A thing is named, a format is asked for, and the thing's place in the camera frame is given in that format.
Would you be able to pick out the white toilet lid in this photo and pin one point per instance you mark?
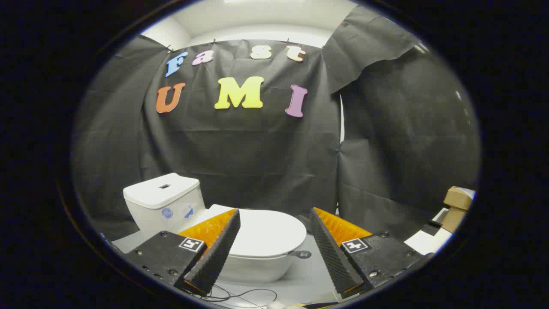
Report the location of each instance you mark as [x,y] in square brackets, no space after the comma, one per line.
[266,234]

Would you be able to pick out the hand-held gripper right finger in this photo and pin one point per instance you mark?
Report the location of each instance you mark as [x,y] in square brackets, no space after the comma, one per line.
[332,253]

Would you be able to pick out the white flat box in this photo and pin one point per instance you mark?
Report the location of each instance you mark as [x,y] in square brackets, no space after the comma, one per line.
[429,245]

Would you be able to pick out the brown cardboard box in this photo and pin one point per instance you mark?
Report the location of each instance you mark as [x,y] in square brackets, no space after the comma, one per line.
[457,199]

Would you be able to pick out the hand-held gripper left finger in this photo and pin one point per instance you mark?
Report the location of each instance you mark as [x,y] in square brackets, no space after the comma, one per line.
[216,253]

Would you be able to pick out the black backdrop cloth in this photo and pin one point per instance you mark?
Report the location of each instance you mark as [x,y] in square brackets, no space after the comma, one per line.
[257,146]

